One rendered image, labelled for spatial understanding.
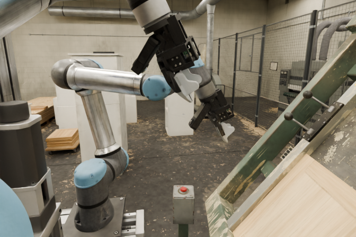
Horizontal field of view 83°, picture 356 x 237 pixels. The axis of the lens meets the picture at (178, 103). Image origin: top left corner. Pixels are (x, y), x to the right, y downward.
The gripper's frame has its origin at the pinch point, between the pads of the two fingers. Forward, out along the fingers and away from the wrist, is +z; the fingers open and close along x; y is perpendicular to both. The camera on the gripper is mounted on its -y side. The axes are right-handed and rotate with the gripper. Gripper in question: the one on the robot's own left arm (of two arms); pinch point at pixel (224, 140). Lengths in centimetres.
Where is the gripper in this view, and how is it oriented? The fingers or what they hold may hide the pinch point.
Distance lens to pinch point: 84.0
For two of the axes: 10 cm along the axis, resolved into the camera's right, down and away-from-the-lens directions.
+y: 8.7, -4.8, 0.2
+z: 4.6, 8.5, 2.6
